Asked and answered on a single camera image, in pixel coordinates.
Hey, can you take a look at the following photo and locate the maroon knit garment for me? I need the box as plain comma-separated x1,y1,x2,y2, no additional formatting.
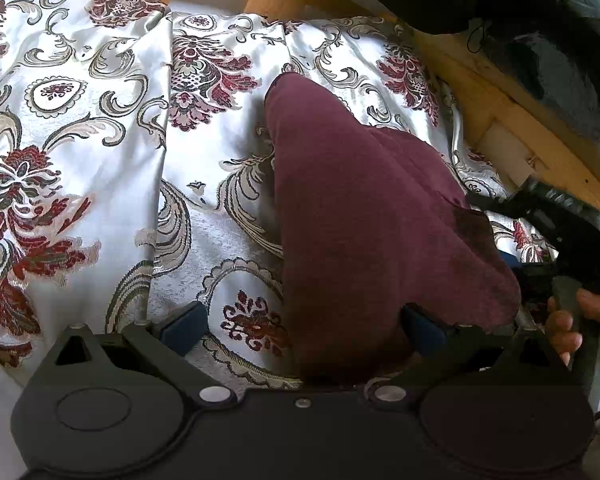
264,73,520,385

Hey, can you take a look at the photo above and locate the person's right hand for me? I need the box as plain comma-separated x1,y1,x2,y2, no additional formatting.
545,288,600,365

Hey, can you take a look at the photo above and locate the floral white bedspread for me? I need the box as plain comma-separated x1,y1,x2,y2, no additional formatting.
0,0,562,480

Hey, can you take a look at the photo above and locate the black jacket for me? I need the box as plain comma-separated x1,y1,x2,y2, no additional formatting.
378,0,600,151

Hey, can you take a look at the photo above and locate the wooden bed frame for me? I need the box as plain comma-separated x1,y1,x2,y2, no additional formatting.
161,0,600,209

